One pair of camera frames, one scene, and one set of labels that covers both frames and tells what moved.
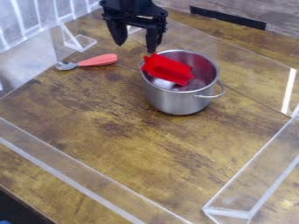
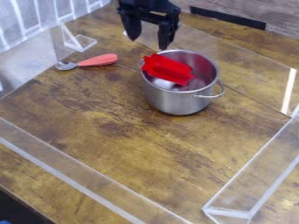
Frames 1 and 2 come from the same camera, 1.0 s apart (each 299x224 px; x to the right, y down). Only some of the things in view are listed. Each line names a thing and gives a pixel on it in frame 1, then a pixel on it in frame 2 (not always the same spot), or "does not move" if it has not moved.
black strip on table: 230,18 does not move
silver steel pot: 173,98 does not move
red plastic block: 168,68 does not move
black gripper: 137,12 → 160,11
